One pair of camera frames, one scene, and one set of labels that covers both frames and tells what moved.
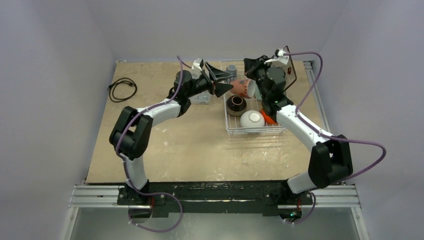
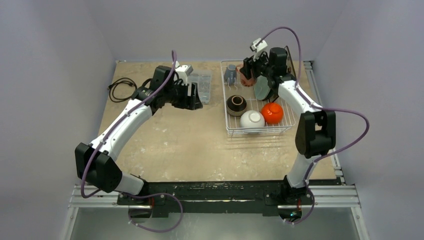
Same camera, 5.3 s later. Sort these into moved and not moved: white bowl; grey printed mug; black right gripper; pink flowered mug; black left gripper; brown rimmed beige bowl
Moved: black left gripper; pink flowered mug
Not moved: black right gripper; grey printed mug; white bowl; brown rimmed beige bowl
